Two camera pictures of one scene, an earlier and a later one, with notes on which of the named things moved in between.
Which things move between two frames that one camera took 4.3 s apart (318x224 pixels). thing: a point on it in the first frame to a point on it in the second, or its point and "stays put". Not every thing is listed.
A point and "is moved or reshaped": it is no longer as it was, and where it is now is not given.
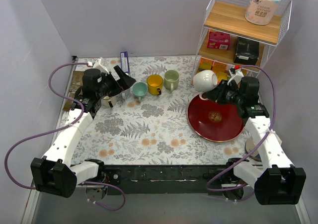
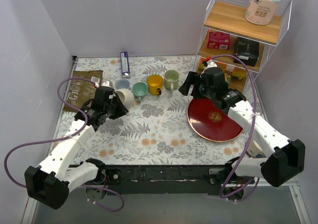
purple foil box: [124, 61] stays put
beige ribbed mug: [105, 101] is moved or reshaped
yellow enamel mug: [154, 84] stays put
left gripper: [117, 82] to [115, 106]
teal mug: [139, 89] stays put
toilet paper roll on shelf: [262, 7] stays put
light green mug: [171, 80] stays put
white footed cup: [125, 94] is moved or reshaped
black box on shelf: [247, 51] stays put
